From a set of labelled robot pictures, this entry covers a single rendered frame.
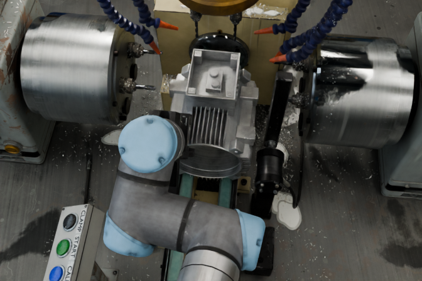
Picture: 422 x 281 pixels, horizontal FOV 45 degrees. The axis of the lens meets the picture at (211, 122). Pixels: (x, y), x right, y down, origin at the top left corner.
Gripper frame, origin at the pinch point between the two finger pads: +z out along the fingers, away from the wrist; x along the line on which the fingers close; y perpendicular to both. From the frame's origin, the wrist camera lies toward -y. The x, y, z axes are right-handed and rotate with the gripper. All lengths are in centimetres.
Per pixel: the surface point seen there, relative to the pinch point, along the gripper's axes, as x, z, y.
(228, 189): -11.3, 14.6, -8.4
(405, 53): -46, 7, 24
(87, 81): 19.8, 2.7, 12.5
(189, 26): 1.0, 14.2, 27.9
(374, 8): -52, 60, 47
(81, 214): 15.8, -6.6, -13.3
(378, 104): -39.8, 2.5, 12.8
